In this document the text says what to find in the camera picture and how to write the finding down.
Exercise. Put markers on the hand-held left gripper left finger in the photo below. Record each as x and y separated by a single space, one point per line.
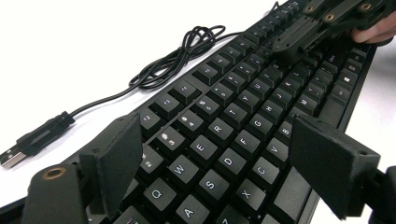
113 161

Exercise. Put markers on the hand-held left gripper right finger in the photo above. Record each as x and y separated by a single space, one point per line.
330 165

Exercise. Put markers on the black computer keyboard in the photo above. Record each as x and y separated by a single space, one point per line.
233 115

